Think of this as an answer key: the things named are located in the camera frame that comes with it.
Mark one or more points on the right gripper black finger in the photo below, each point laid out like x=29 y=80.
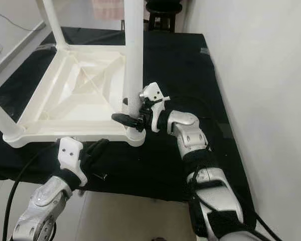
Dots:
x=125 y=101
x=126 y=120

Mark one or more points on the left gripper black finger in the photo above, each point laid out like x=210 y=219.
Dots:
x=99 y=148

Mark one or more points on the white plastic table top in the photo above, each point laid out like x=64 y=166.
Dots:
x=80 y=90

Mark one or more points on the black tablecloth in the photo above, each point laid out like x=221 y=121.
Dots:
x=170 y=165

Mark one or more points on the small grey tape piece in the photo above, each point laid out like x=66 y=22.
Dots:
x=204 y=50

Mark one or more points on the beige fringed cloth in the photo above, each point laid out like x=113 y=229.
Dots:
x=108 y=9

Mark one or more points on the clear tape strip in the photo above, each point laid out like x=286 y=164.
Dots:
x=45 y=47

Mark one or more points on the black round stool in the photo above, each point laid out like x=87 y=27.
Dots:
x=163 y=10

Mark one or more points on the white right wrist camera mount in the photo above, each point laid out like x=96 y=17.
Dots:
x=153 y=93

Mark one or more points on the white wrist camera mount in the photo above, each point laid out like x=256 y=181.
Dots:
x=153 y=93
x=71 y=155

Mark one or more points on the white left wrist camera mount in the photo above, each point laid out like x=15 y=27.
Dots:
x=71 y=155

